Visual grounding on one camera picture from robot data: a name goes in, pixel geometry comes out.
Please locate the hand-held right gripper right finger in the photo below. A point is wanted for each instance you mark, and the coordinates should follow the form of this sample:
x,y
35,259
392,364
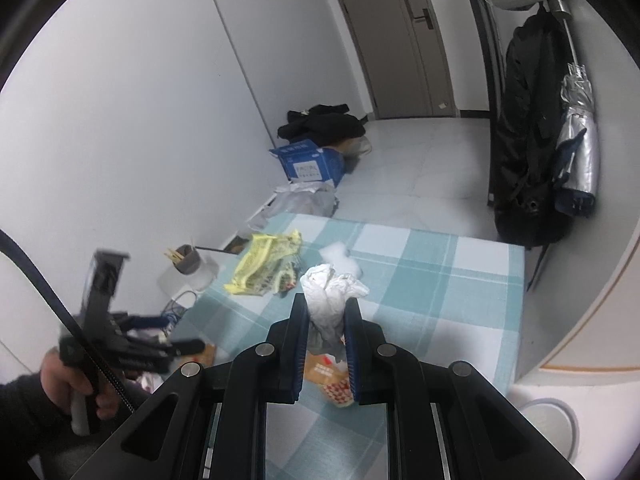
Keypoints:
x,y
350,355

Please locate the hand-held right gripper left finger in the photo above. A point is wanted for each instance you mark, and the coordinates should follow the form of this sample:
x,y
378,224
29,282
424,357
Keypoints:
x,y
302,345

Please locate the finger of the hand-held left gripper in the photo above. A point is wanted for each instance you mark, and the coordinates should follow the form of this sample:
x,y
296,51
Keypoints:
x,y
187,347

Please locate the orange foil snack wrapper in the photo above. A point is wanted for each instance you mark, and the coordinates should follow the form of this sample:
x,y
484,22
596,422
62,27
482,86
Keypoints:
x,y
330,380

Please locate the white tissue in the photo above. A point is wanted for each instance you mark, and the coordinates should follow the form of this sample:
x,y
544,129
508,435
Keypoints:
x,y
325,305
337,255

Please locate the person's left forearm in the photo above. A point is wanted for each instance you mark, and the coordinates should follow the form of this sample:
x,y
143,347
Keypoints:
x,y
25,420

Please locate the person's left hand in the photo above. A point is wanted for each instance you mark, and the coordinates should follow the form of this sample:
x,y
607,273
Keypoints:
x,y
60,380

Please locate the grey cup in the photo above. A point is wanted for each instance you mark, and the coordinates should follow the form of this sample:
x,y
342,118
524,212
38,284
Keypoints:
x,y
189,260

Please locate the blue checked tablecloth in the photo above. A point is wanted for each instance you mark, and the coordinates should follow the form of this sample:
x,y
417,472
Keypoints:
x,y
425,300

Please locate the wooden chopstick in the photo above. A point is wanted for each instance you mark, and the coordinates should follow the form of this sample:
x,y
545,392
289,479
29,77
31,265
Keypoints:
x,y
172,256

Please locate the yellow snack packet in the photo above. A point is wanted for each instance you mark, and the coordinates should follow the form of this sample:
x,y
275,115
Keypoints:
x,y
255,260

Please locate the grey plastic mailer bag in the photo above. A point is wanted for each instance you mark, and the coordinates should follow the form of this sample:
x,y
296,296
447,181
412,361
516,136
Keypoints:
x,y
305,205

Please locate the white plastic mailer bag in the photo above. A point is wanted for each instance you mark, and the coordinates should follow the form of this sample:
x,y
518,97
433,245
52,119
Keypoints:
x,y
297,188

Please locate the blue cardboard box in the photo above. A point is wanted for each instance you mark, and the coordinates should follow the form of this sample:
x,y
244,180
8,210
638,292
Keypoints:
x,y
310,165

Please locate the brown cardboard box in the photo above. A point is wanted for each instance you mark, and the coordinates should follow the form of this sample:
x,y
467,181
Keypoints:
x,y
357,147

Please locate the white round bin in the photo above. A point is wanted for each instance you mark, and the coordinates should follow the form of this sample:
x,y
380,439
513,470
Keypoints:
x,y
547,427

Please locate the black bag on floor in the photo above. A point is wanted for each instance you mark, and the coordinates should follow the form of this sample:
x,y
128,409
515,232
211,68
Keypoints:
x,y
325,125

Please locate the black hanging jacket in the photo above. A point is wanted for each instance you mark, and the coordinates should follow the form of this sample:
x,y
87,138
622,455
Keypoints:
x,y
525,135

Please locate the grey-brown door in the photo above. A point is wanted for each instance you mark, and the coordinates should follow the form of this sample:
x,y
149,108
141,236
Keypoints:
x,y
390,60

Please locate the silver folded umbrella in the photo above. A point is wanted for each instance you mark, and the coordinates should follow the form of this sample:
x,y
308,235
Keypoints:
x,y
580,135

